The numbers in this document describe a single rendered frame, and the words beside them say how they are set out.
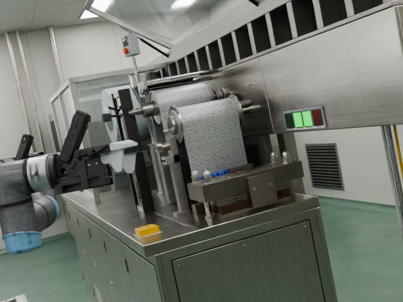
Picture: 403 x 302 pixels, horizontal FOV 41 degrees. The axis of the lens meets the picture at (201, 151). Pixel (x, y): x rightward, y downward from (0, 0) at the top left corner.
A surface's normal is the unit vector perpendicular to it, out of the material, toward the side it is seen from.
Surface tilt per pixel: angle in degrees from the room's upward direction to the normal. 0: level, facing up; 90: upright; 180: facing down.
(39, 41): 90
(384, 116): 90
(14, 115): 90
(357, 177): 90
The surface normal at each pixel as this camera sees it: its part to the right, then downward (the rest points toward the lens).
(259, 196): 0.35, 0.00
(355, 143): -0.92, 0.21
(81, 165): -0.05, -0.06
